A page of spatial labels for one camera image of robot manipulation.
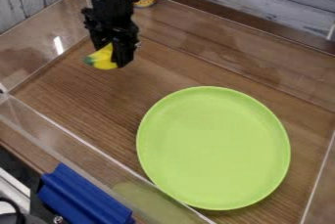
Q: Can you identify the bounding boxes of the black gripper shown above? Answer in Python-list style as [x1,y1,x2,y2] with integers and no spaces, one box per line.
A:
[81,0,139,67]

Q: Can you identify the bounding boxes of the yellow toy banana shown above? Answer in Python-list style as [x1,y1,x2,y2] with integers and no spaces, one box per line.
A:
[83,43,118,70]

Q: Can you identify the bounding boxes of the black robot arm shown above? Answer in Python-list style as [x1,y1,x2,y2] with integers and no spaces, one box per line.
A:
[81,0,139,70]

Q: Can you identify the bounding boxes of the green round plate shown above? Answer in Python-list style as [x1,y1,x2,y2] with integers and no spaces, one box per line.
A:
[136,86,290,210]

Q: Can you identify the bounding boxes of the clear acrylic tray walls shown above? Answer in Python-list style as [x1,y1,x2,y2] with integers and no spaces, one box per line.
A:
[0,0,335,224]

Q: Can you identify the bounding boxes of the blue plastic block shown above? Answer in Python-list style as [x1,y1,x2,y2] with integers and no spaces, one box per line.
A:
[36,163,136,224]

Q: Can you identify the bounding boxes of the black cable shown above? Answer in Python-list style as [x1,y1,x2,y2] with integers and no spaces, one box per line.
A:
[0,197,28,224]

